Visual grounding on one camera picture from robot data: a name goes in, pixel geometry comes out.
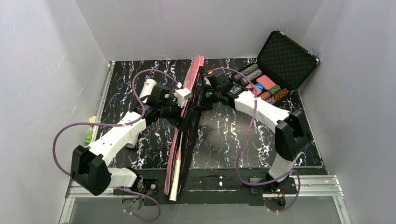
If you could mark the pink racket bag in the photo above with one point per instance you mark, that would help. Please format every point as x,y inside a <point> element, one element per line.
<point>193,75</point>

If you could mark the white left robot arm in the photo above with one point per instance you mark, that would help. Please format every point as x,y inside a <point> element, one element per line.
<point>90,164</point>

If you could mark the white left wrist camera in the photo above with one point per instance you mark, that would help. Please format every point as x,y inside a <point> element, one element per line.
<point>182,95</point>

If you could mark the beige wooden block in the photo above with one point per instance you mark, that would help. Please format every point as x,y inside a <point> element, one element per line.
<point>92,119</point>

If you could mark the pink card deck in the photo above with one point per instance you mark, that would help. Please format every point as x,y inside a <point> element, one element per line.
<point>263,83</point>

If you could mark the green clip on rail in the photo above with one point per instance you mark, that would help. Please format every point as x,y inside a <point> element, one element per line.
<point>88,137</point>

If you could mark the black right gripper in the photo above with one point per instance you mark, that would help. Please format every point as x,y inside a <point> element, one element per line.
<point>205,95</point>

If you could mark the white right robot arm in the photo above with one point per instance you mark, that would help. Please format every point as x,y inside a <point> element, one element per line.
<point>291,129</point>

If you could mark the black foam-lined case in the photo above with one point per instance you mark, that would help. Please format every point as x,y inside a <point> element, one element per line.
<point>284,62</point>

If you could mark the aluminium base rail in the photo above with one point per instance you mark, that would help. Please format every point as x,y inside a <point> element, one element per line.
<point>205,186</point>

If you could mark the poker chip rows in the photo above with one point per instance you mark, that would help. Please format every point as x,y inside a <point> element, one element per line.
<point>272,94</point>

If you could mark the pink badminton racket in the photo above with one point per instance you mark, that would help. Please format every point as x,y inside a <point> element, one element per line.
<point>176,172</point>

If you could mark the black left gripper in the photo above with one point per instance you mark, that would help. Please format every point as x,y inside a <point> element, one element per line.
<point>183,116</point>

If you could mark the white shuttlecock tube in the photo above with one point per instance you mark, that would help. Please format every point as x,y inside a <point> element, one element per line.
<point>146,91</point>

